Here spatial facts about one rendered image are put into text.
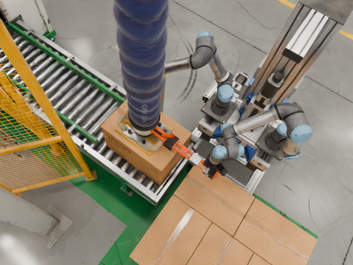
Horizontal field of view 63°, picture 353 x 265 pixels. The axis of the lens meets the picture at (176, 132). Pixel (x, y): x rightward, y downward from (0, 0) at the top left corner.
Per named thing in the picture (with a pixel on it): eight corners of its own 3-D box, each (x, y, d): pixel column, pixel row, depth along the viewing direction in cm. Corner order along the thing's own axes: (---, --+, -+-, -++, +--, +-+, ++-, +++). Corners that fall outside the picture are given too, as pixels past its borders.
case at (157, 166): (106, 145, 259) (100, 125, 223) (135, 115, 275) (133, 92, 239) (159, 185, 248) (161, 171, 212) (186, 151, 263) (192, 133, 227)
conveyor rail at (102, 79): (22, 35, 322) (15, 22, 305) (26, 32, 324) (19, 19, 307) (194, 150, 280) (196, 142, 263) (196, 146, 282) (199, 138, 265)
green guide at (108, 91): (10, 29, 305) (7, 23, 297) (18, 23, 310) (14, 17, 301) (130, 110, 276) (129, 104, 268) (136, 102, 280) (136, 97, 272)
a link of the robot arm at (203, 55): (215, 70, 181) (147, 84, 201) (215, 57, 186) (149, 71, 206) (209, 59, 172) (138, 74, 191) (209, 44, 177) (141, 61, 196)
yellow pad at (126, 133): (115, 130, 223) (115, 128, 218) (124, 121, 227) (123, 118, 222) (149, 156, 216) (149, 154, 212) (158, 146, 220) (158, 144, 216)
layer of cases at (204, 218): (131, 258, 259) (128, 256, 223) (192, 172, 298) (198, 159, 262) (246, 349, 237) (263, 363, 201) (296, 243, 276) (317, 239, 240)
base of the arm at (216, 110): (216, 95, 234) (219, 89, 225) (232, 105, 231) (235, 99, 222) (206, 108, 228) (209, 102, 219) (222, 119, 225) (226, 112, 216)
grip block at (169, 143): (162, 145, 210) (162, 142, 205) (170, 135, 214) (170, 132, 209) (171, 152, 208) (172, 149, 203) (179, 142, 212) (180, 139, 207)
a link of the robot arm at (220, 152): (229, 155, 169) (216, 157, 168) (225, 161, 179) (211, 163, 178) (226, 143, 172) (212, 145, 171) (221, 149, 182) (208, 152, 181)
